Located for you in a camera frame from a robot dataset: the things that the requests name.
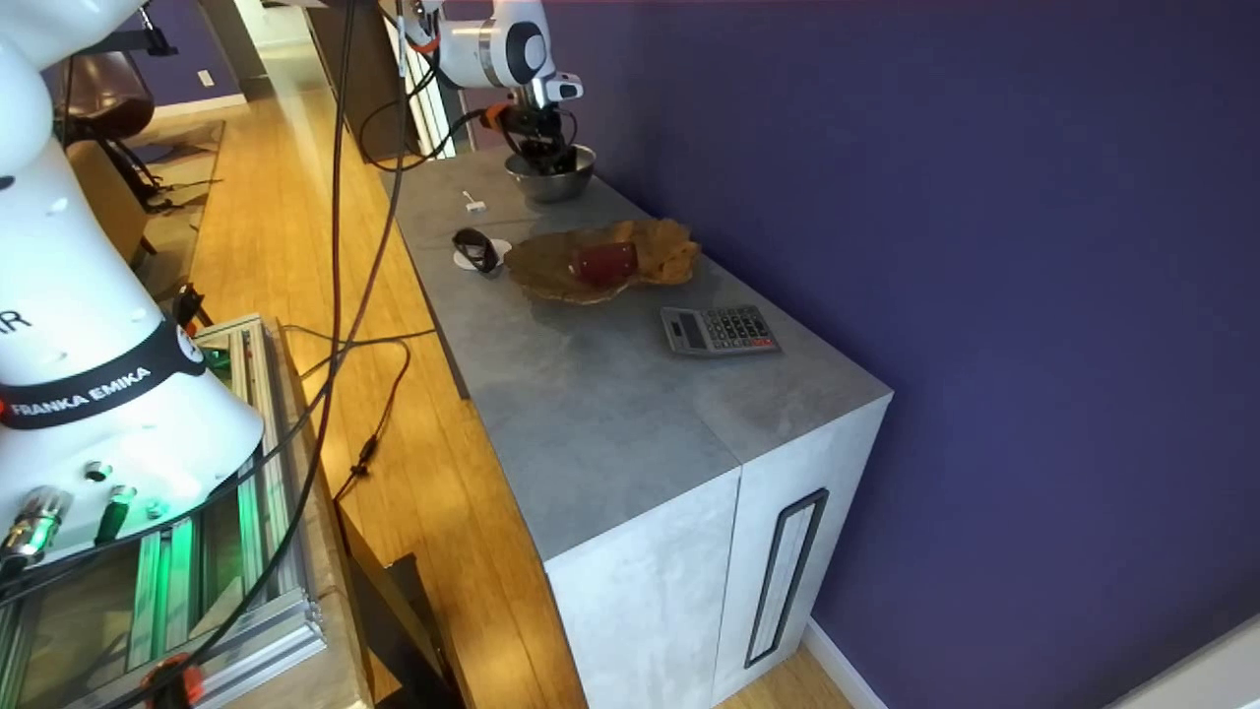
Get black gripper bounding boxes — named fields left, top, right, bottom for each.
left=495, top=72, right=581, bottom=172

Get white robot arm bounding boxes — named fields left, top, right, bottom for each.
left=0, top=0, right=262, bottom=562

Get silver metal bowl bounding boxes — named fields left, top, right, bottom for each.
left=504, top=145, right=594, bottom=205

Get brown wooden burl tray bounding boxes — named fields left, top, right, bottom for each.
left=504, top=221, right=702, bottom=305

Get black sunglasses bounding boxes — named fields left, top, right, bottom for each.
left=451, top=230, right=500, bottom=276

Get grey calculator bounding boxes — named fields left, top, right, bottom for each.
left=661, top=305, right=778, bottom=359

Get grey cabinet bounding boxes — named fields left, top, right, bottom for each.
left=403, top=153, right=888, bottom=709

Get black office chair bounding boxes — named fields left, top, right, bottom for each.
left=54, top=50, right=168, bottom=213

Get black cable on floor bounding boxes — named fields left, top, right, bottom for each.
left=281, top=322, right=445, bottom=507

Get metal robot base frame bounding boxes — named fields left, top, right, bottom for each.
left=0, top=318, right=332, bottom=709

